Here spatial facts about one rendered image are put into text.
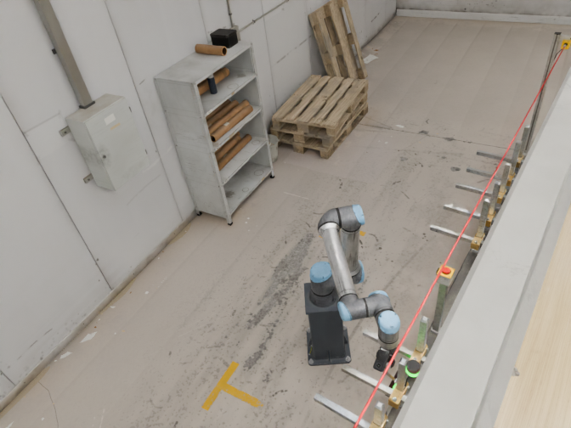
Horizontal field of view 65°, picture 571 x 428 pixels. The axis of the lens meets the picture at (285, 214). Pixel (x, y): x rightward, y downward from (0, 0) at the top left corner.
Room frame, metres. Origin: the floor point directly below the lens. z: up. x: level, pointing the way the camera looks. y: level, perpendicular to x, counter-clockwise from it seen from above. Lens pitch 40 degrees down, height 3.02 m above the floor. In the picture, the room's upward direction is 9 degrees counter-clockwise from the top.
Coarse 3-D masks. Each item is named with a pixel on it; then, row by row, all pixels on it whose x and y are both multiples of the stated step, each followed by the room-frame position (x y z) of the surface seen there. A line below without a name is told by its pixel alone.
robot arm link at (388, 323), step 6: (384, 312) 1.17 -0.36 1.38; (390, 312) 1.17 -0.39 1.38; (378, 318) 1.15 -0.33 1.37; (384, 318) 1.14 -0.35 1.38; (390, 318) 1.14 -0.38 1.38; (396, 318) 1.13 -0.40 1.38; (378, 324) 1.13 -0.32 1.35; (384, 324) 1.11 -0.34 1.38; (390, 324) 1.11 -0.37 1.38; (396, 324) 1.11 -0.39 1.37; (378, 330) 1.14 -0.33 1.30; (384, 330) 1.10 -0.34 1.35; (390, 330) 1.09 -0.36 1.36; (396, 330) 1.10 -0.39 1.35; (378, 336) 1.13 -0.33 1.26; (384, 336) 1.10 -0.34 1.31; (390, 336) 1.09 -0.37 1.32; (396, 336) 1.10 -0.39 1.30; (384, 342) 1.10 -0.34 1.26; (390, 342) 1.09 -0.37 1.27
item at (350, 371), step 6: (342, 366) 1.25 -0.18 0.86; (348, 366) 1.25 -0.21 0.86; (348, 372) 1.21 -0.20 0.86; (354, 372) 1.21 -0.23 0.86; (360, 378) 1.17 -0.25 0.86; (366, 378) 1.17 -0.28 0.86; (366, 384) 1.15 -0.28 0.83; (372, 384) 1.13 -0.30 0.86; (378, 390) 1.11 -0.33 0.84; (384, 390) 1.09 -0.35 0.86; (390, 390) 1.09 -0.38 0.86; (402, 402) 1.03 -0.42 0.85
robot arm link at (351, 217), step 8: (336, 208) 1.84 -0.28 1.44; (344, 208) 1.83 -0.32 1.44; (352, 208) 1.82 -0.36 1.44; (360, 208) 1.81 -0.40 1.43; (344, 216) 1.78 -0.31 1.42; (352, 216) 1.78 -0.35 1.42; (360, 216) 1.78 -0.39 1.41; (344, 224) 1.76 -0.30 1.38; (352, 224) 1.77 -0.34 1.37; (360, 224) 1.78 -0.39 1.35; (344, 232) 1.81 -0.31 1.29; (352, 232) 1.78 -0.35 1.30; (344, 240) 1.82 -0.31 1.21; (352, 240) 1.80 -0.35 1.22; (344, 248) 1.83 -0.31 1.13; (352, 248) 1.82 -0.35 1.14; (352, 256) 1.83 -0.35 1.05; (352, 264) 1.85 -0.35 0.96; (360, 264) 1.94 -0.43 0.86; (352, 272) 1.86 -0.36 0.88; (360, 272) 1.89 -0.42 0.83; (360, 280) 1.87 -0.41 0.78
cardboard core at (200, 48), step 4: (196, 44) 4.16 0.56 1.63; (200, 44) 4.14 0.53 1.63; (204, 44) 4.13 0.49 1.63; (196, 48) 4.13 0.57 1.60; (200, 48) 4.11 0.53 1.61; (204, 48) 4.08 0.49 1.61; (208, 48) 4.05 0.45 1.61; (212, 48) 4.03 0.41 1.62; (216, 48) 4.01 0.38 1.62; (220, 48) 3.99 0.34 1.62; (224, 48) 4.03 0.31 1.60; (196, 52) 4.14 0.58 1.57; (200, 52) 4.11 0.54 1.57; (204, 52) 4.08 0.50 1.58; (208, 52) 4.05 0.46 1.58; (212, 52) 4.02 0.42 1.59; (216, 52) 4.00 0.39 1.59; (220, 52) 3.97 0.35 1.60; (224, 52) 4.03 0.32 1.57
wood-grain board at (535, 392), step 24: (552, 264) 1.67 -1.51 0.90; (552, 288) 1.51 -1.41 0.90; (552, 312) 1.36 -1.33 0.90; (528, 336) 1.24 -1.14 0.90; (552, 336) 1.22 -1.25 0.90; (528, 360) 1.11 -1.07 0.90; (552, 360) 1.09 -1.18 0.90; (528, 384) 0.99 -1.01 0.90; (552, 384) 0.98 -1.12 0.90; (504, 408) 0.90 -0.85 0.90; (528, 408) 0.88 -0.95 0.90; (552, 408) 0.87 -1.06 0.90
